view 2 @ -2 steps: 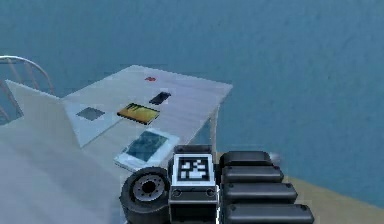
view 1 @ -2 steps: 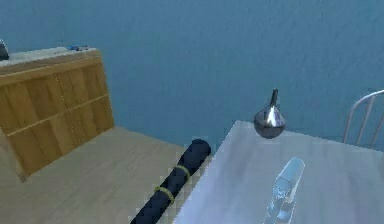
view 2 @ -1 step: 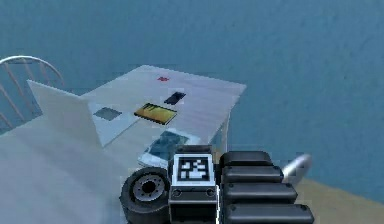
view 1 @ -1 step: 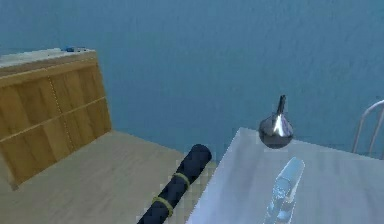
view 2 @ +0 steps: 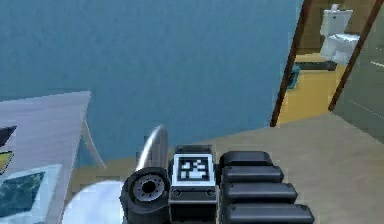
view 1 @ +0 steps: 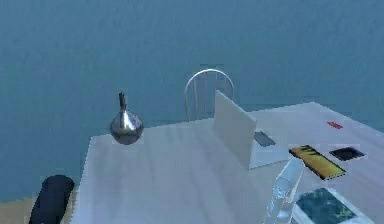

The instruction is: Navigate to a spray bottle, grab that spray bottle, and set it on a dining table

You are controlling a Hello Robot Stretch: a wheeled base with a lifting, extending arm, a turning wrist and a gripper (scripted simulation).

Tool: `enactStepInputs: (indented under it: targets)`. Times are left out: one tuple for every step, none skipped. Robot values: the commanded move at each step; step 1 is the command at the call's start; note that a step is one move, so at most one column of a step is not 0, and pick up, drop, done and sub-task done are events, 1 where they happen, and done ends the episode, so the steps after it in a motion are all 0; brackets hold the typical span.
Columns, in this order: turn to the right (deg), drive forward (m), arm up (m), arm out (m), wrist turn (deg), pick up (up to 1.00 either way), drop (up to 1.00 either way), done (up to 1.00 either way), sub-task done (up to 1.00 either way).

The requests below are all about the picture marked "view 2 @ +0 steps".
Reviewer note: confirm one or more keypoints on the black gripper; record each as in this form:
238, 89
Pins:
148, 188

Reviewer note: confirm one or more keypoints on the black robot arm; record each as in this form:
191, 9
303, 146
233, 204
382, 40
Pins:
256, 193

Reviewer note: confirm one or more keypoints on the white table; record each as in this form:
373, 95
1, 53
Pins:
46, 133

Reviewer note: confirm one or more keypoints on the teal white-bordered book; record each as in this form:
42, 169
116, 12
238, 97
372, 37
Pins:
23, 193

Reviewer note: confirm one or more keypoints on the yellow flat object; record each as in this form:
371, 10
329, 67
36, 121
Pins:
4, 160

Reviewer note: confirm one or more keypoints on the black flat object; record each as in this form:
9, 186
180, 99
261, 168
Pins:
6, 134

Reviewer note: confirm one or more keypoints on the teal small bin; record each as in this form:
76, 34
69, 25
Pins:
294, 77

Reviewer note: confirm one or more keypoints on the dark bath mat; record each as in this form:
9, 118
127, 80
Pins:
316, 65

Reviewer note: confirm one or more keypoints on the grey-green room door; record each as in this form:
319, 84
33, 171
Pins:
363, 83

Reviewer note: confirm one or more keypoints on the white toilet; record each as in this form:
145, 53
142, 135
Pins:
338, 36

